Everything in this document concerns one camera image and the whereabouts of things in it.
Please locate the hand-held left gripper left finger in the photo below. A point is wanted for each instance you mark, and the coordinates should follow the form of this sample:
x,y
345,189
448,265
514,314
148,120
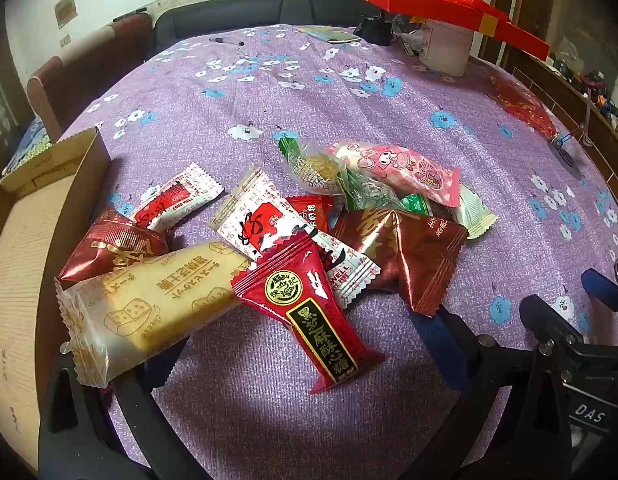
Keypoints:
x,y
164,362

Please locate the black pouch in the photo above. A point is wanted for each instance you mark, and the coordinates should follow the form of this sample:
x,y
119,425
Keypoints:
x,y
375,30

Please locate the white container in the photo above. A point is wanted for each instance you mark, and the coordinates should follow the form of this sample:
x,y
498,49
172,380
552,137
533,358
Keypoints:
x,y
446,45

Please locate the red plastic bag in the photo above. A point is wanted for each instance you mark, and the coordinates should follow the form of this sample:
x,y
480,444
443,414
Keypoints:
x,y
524,102

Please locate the small white red packet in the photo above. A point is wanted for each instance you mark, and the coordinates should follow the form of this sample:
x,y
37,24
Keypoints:
x,y
176,197

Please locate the white green packet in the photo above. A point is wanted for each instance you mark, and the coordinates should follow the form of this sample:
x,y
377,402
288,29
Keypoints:
x,y
474,212

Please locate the clear plastic bag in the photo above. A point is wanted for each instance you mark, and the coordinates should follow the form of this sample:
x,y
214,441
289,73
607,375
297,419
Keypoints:
x,y
408,35

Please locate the colourful flat packet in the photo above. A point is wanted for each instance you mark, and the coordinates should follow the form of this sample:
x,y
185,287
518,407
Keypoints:
x,y
331,33

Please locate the large white red packet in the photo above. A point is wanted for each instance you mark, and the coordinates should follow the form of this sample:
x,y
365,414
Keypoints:
x,y
256,215

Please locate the brown armchair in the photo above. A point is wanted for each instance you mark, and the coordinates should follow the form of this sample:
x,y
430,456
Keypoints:
x,y
89,60

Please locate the cluttered wooden side cabinet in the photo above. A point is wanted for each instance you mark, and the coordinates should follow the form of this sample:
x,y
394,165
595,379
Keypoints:
x,y
589,50

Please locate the large dark red foil pouch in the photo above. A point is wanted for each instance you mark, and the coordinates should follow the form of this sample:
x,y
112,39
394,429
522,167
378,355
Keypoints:
x,y
404,255

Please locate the black sofa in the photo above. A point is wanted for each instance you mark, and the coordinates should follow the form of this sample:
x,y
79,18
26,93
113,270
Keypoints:
x,y
239,15

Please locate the clear green packet yellow filling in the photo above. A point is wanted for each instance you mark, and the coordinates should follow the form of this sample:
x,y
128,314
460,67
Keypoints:
x,y
311,167

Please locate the cream cheese biscuit packet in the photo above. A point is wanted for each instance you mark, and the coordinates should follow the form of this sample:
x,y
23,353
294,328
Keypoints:
x,y
154,305

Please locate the metal tool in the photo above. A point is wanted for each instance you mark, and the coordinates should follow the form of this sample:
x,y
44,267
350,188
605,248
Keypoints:
x,y
561,150

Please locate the yellow wall plaque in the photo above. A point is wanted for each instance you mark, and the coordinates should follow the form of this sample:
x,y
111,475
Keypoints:
x,y
65,11

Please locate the purple floral tablecloth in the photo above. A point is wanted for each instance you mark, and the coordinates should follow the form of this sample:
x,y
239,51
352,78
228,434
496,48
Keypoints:
x,y
339,105

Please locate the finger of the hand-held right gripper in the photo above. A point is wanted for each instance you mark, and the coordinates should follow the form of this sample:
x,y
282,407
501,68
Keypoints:
x,y
549,325
606,287

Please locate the blue green patterned cloth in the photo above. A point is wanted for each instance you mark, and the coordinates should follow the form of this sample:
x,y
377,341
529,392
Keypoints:
x,y
31,142

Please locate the red candy packet black label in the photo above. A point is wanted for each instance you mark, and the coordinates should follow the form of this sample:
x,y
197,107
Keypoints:
x,y
314,310

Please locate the wooden glass door cabinet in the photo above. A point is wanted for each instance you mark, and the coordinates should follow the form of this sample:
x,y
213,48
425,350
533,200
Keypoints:
x,y
1,95

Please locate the small wall plate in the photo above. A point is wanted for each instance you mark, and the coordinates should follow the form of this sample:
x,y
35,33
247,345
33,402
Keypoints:
x,y
65,41

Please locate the small dark red foil pouch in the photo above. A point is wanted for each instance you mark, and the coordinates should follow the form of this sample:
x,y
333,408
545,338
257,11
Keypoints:
x,y
109,250

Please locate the pink cartoon packet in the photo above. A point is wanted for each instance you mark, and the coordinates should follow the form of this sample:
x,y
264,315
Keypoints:
x,y
404,167

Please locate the red gift box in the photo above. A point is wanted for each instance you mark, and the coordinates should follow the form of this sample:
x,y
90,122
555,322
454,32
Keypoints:
x,y
449,7

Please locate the black pen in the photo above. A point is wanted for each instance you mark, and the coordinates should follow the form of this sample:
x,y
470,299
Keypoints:
x,y
226,41

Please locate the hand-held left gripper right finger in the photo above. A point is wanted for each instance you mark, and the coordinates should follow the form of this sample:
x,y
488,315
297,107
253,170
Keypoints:
x,y
426,332

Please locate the brown cardboard box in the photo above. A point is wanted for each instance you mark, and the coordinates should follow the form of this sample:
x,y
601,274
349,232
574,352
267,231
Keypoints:
x,y
24,270

